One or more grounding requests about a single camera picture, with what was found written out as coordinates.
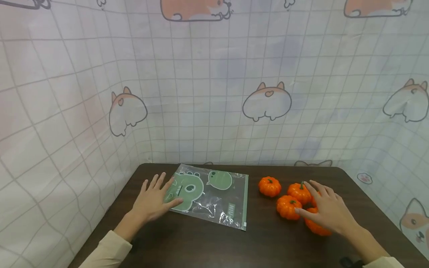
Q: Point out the clear green dinosaur zip bag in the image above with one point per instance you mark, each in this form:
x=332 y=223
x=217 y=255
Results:
x=214 y=197

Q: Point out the person's right hand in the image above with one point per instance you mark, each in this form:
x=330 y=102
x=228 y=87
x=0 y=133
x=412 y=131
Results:
x=332 y=213

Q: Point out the person's right thumb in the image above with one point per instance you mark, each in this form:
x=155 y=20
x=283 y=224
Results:
x=305 y=213

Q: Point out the black wrist band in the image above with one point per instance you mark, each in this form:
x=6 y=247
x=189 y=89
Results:
x=351 y=262

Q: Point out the person's left index finger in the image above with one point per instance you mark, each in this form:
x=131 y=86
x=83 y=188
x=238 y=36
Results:
x=169 y=185

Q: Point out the person's right middle finger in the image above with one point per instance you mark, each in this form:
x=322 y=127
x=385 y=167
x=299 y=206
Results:
x=325 y=190

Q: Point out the person's right ring finger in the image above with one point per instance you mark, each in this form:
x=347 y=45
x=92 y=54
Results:
x=333 y=194

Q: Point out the person's left hand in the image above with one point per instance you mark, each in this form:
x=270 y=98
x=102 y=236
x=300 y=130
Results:
x=151 y=204

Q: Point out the person's right index finger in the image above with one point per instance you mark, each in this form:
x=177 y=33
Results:
x=315 y=190

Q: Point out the person's left middle finger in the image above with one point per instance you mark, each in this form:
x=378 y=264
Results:
x=161 y=180

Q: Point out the person's left little finger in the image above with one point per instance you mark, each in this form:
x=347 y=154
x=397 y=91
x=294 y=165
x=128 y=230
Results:
x=144 y=185

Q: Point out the person's left forearm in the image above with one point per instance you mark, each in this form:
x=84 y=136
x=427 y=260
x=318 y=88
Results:
x=115 y=242

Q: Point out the small orange pumpkin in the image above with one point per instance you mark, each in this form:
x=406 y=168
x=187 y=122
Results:
x=269 y=187
x=315 y=201
x=299 y=193
x=316 y=226
x=287 y=207

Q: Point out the person's left thumb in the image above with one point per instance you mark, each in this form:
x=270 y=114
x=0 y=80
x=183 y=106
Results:
x=175 y=203

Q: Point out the person's right little finger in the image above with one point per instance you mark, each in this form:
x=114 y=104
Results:
x=339 y=201

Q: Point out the person's left ring finger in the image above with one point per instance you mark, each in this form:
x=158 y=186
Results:
x=154 y=181

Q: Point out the person's right forearm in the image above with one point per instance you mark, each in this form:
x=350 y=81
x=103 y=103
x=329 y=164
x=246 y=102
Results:
x=368 y=243

